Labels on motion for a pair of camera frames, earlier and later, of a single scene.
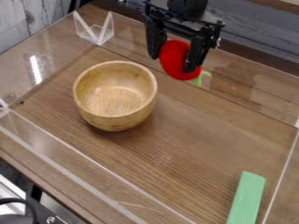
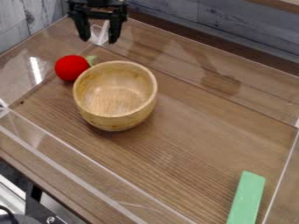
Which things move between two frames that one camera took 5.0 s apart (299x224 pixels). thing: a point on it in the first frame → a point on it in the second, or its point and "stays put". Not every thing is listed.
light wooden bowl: (114, 92) stays put
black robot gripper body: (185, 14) → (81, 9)
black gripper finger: (154, 37) → (82, 25)
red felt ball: (172, 58) → (70, 65)
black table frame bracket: (36, 209) stays put
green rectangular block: (247, 199) stays put
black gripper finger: (200, 45) → (114, 28)
